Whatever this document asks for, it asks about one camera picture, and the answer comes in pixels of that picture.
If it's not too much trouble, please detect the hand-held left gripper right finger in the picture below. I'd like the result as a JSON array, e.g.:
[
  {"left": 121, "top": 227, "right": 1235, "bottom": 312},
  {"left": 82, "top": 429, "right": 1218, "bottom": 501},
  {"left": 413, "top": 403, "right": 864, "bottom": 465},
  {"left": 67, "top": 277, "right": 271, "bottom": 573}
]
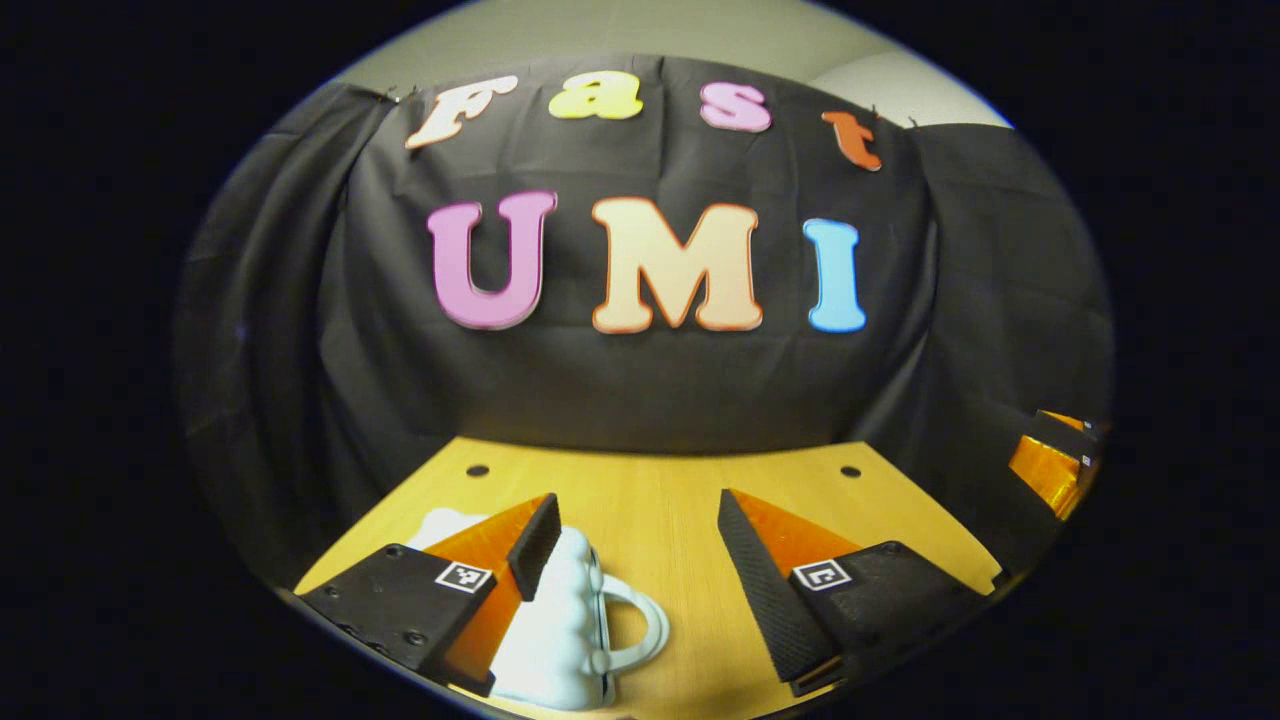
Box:
[{"left": 717, "top": 488, "right": 987, "bottom": 699}]

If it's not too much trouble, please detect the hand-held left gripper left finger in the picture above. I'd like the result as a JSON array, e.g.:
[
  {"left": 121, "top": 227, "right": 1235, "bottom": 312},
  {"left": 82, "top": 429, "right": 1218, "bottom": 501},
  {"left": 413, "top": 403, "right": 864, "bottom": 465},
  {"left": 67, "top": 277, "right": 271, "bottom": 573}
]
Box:
[{"left": 300, "top": 492, "right": 563, "bottom": 699}]

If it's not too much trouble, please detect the black backdrop cloth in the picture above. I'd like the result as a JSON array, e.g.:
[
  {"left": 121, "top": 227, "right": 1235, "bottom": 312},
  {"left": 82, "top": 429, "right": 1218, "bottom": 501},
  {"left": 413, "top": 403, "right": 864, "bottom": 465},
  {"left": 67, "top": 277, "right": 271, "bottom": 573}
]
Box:
[{"left": 172, "top": 55, "right": 1116, "bottom": 591}]

